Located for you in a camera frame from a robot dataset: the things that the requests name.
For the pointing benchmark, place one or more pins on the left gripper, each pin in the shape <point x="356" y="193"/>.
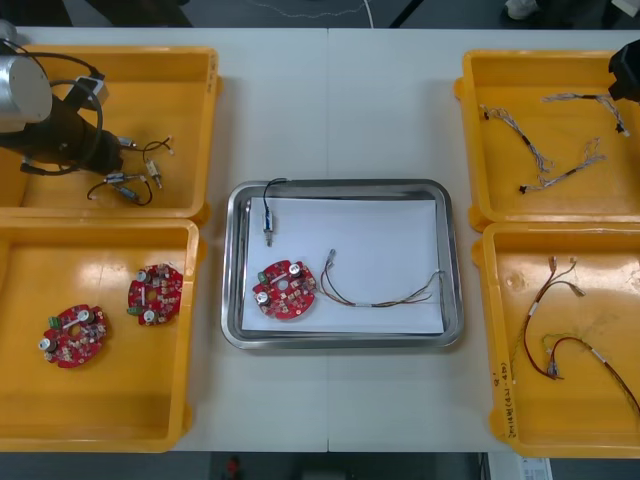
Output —
<point x="102" y="150"/>

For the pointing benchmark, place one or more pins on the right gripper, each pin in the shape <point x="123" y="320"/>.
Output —
<point x="627" y="65"/>

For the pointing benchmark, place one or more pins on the metal solenoid with blue label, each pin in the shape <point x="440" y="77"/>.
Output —
<point x="269" y="222"/>

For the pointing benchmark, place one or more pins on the round red circuit board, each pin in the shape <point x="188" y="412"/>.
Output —
<point x="157" y="295"/>
<point x="75" y="340"/>
<point x="287" y="295"/>

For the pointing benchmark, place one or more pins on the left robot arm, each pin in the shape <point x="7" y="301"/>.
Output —
<point x="25" y="90"/>

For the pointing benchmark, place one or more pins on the group of metal solenoids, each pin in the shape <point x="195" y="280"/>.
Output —
<point x="153" y="169"/>

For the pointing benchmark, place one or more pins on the yellow-orange plastic bin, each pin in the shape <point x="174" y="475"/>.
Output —
<point x="565" y="415"/>
<point x="125" y="390"/>
<point x="165" y="80"/>
<point x="550" y="65"/>

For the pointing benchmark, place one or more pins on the person's foot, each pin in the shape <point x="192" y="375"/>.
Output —
<point x="522" y="7"/>

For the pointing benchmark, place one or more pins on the steel tray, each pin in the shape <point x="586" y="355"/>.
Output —
<point x="231" y="280"/>

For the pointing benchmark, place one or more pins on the white paper sheet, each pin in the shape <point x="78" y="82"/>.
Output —
<point x="380" y="235"/>

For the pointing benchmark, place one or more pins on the white printed label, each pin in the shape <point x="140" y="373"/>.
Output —
<point x="536" y="467"/>

